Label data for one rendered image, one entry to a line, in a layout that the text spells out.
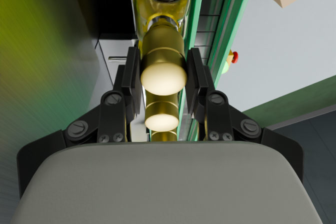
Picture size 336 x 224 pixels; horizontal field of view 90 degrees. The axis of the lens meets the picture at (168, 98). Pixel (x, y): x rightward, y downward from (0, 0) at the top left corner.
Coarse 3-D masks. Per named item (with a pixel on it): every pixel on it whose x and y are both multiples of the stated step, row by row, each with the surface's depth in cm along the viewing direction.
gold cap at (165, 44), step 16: (160, 32) 13; (176, 32) 13; (144, 48) 12; (160, 48) 11; (176, 48) 12; (144, 64) 11; (160, 64) 11; (176, 64) 11; (144, 80) 12; (160, 80) 12; (176, 80) 12
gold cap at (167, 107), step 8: (152, 96) 16; (160, 96) 16; (168, 96) 16; (176, 96) 18; (152, 104) 16; (160, 104) 16; (168, 104) 16; (176, 104) 17; (152, 112) 15; (160, 112) 15; (168, 112) 15; (176, 112) 16; (144, 120) 16; (152, 120) 16; (160, 120) 16; (168, 120) 16; (176, 120) 16; (152, 128) 17; (160, 128) 17; (168, 128) 17
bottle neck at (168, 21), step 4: (156, 16) 15; (160, 16) 15; (164, 16) 15; (168, 16) 15; (152, 20) 15; (156, 20) 15; (160, 20) 14; (164, 20) 14; (168, 20) 15; (172, 20) 15; (148, 24) 15; (152, 24) 15; (156, 24) 14; (160, 24) 14; (164, 24) 14; (168, 24) 14; (172, 24) 15; (176, 24) 16; (148, 28) 15; (176, 28) 15
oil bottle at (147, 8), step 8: (136, 0) 15; (144, 0) 15; (152, 0) 15; (184, 0) 15; (136, 8) 15; (144, 8) 15; (152, 8) 15; (160, 8) 15; (168, 8) 15; (176, 8) 15; (184, 8) 15; (136, 16) 16; (144, 16) 15; (152, 16) 15; (176, 16) 15; (184, 16) 16; (136, 24) 17; (144, 24) 16; (184, 24) 16; (144, 32) 17; (184, 32) 17
